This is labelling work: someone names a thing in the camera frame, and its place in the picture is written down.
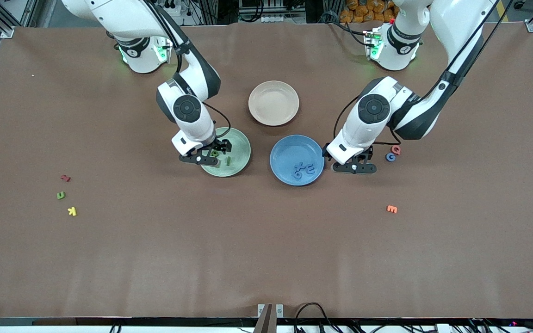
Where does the pale green plate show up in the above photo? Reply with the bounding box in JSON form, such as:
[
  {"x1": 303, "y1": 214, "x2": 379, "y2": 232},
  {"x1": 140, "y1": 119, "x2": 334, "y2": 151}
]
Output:
[{"x1": 200, "y1": 127, "x2": 252, "y2": 177}]

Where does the black looped cable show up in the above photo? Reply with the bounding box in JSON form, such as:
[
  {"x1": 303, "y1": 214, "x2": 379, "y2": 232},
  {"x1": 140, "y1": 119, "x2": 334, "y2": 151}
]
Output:
[{"x1": 293, "y1": 302, "x2": 341, "y2": 333}]

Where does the orange net bag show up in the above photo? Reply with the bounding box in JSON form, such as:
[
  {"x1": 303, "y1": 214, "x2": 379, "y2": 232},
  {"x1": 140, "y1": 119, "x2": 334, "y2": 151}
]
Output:
[{"x1": 339, "y1": 0, "x2": 399, "y2": 24}]

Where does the pale pink plate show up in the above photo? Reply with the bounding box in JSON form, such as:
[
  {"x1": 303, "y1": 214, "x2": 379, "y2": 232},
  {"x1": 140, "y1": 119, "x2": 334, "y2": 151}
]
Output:
[{"x1": 248, "y1": 80, "x2": 300, "y2": 126}]

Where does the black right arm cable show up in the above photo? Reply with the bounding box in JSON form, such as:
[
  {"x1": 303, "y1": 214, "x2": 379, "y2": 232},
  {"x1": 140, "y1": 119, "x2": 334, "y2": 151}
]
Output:
[{"x1": 146, "y1": 0, "x2": 231, "y2": 142}]

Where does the grey metal table bracket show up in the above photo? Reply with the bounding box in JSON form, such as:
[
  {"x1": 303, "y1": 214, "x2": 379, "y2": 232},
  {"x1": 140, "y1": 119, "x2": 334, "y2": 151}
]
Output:
[{"x1": 257, "y1": 303, "x2": 284, "y2": 319}]

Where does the white power strip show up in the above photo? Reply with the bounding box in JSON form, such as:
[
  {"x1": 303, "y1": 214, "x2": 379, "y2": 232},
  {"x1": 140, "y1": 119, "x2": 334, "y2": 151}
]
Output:
[{"x1": 149, "y1": 0, "x2": 182, "y2": 17}]

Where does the brown post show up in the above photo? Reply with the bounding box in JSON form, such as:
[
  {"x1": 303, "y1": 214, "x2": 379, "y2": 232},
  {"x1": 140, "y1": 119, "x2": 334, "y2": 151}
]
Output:
[{"x1": 254, "y1": 304, "x2": 277, "y2": 333}]

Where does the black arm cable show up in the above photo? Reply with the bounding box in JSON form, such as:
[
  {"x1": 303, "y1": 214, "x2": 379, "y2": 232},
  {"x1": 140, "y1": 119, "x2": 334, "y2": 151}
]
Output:
[
  {"x1": 146, "y1": 0, "x2": 231, "y2": 142},
  {"x1": 333, "y1": 0, "x2": 514, "y2": 148}
]

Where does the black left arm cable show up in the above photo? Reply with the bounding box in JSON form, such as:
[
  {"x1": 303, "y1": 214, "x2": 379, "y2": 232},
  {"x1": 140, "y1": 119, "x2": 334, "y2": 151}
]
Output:
[{"x1": 333, "y1": 0, "x2": 514, "y2": 148}]

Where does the blue plate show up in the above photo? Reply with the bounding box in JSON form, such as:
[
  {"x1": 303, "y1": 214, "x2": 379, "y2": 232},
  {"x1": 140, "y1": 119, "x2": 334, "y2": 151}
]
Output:
[{"x1": 270, "y1": 135, "x2": 325, "y2": 186}]

